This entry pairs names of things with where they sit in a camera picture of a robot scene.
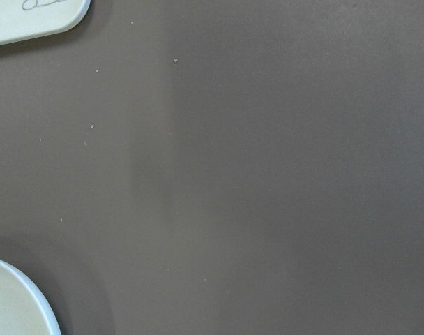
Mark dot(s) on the cream round plate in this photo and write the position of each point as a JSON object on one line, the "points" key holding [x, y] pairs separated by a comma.
{"points": [[23, 307]]}

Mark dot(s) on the cream rabbit tray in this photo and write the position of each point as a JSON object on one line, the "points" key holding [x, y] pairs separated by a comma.
{"points": [[25, 20]]}

